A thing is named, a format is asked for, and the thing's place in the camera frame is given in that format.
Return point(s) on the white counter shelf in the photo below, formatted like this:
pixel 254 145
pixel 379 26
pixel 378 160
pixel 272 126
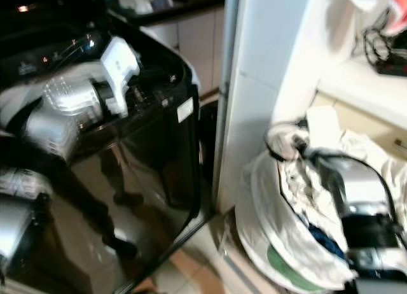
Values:
pixel 362 93

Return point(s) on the white mesh laundry basket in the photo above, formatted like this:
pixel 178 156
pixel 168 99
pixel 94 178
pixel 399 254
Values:
pixel 261 211

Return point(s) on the red and white cloth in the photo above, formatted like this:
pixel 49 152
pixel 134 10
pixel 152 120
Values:
pixel 378 4

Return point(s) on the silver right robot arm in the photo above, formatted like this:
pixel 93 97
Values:
pixel 359 192

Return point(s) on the white sticker label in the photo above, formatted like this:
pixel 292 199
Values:
pixel 185 109

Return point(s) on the beige crumpled garment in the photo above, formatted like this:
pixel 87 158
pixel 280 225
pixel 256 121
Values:
pixel 308 192

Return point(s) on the white tall cabinet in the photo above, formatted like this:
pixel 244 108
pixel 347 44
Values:
pixel 261 90

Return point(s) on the dark blue garment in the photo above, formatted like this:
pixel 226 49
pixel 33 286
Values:
pixel 324 240

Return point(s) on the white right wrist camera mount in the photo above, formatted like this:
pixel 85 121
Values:
pixel 324 125

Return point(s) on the black top-loading washing machine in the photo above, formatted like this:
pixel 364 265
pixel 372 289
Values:
pixel 152 167

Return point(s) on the green garment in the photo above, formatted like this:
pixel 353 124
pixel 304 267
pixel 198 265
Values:
pixel 287 272

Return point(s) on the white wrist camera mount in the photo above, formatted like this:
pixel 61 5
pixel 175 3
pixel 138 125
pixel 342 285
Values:
pixel 121 68
pixel 324 125

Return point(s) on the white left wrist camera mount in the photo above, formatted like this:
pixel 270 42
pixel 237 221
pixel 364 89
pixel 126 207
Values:
pixel 121 68

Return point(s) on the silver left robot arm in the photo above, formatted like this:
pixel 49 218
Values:
pixel 48 119

